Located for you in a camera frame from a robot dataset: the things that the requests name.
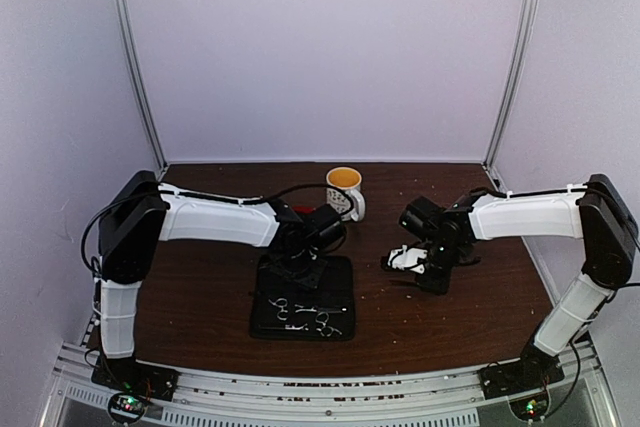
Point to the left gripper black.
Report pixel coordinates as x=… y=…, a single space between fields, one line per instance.
x=312 y=282

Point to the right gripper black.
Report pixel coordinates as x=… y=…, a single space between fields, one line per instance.
x=441 y=285

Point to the silver thinning scissors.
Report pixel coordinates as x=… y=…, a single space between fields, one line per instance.
x=285 y=309

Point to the black zippered tool case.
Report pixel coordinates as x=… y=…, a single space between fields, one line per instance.
x=336 y=288

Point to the silver hair cutting scissors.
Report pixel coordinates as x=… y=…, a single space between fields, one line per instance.
x=320 y=326

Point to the black hair clip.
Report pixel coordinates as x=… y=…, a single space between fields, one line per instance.
x=404 y=284

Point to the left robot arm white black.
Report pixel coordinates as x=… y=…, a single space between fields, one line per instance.
x=146 y=212

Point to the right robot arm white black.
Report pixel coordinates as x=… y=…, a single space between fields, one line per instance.
x=590 y=218

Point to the red floral plate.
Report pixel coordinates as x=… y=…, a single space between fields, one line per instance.
x=303 y=209

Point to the white floral mug yellow inside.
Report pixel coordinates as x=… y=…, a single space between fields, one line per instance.
x=344 y=193

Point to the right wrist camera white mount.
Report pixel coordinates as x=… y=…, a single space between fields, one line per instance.
x=405 y=258

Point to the front aluminium rail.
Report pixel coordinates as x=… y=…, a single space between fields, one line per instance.
x=451 y=397

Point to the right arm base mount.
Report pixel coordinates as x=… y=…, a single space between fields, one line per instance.
x=530 y=376

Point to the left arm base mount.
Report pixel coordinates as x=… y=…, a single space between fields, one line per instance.
x=135 y=386

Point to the right aluminium frame post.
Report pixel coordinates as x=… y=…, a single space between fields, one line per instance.
x=524 y=30

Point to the aluminium frame post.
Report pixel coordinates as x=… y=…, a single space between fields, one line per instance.
x=137 y=83
x=524 y=30

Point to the left aluminium frame post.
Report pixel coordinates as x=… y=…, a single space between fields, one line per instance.
x=137 y=83

